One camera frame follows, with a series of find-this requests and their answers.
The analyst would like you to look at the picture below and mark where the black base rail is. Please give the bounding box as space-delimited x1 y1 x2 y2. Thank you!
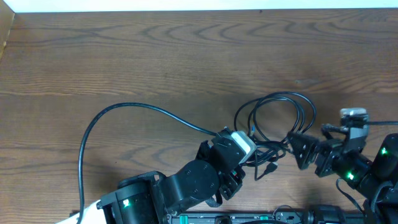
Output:
167 203 374 224

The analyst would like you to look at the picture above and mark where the left camera black cable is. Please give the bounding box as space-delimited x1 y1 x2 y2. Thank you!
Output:
76 102 218 224

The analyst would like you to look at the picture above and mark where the right camera black cable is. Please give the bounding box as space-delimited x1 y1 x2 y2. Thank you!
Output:
366 120 398 126

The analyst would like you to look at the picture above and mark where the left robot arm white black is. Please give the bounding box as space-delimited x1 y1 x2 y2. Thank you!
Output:
64 128 256 223

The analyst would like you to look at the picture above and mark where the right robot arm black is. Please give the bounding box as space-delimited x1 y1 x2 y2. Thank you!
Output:
287 113 397 223

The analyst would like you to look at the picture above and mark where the black cable bundle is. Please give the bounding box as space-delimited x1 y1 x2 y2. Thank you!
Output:
233 91 317 182

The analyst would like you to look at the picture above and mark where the frayed right gripper finger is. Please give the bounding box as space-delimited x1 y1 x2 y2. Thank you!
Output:
287 132 320 170
321 124 348 139

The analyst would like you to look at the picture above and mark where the camera black cable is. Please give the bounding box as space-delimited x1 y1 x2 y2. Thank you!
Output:
366 120 398 126
76 102 218 224

